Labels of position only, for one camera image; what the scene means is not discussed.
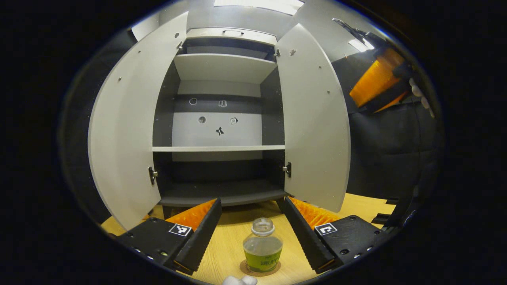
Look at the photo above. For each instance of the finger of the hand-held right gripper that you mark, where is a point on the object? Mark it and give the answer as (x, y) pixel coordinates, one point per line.
(376, 81)
(390, 102)

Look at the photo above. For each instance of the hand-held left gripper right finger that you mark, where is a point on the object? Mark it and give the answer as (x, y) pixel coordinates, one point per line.
(303, 233)

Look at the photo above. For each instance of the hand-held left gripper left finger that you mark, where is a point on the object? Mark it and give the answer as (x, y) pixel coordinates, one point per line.
(200, 233)

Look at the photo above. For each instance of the clear bottle with green label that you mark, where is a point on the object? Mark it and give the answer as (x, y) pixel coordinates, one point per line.
(262, 247)

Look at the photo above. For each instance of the round brown coaster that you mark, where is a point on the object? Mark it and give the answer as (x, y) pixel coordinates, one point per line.
(246, 270)

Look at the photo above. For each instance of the white cabinet door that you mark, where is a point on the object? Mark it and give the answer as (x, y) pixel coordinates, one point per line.
(126, 130)
(313, 126)

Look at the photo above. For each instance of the white cabinet drawer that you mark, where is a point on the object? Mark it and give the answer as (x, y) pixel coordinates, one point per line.
(231, 35)

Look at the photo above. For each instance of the rectangular ceiling light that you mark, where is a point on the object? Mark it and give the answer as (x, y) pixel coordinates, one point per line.
(261, 4)
(360, 44)

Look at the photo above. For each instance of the black backdrop cloth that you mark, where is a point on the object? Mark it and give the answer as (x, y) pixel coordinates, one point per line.
(388, 154)

